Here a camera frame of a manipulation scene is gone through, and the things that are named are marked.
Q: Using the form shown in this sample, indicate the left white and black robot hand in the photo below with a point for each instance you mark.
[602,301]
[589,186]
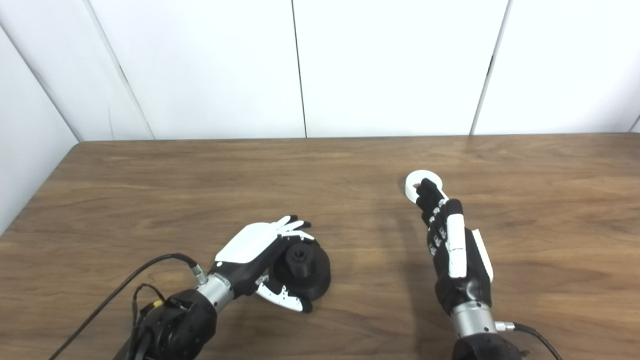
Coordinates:
[250,250]

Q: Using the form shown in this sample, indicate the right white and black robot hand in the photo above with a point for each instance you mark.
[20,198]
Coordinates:
[462,280]

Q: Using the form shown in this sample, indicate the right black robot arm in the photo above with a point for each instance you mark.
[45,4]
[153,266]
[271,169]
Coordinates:
[480,335]

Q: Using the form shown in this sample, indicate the round black plastic part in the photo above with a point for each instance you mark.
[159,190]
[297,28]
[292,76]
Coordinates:
[307,272]

